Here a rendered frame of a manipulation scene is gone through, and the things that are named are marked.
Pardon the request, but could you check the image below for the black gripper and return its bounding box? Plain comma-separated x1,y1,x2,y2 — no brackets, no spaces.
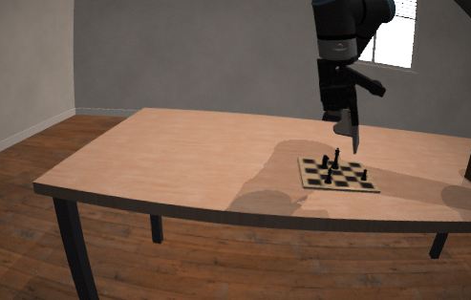
317,58,359,154

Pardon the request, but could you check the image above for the tan and black chessboard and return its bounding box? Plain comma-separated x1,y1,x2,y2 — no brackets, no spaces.
298,157,380,193

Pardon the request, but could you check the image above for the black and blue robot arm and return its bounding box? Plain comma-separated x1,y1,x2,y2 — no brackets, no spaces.
311,0,396,97

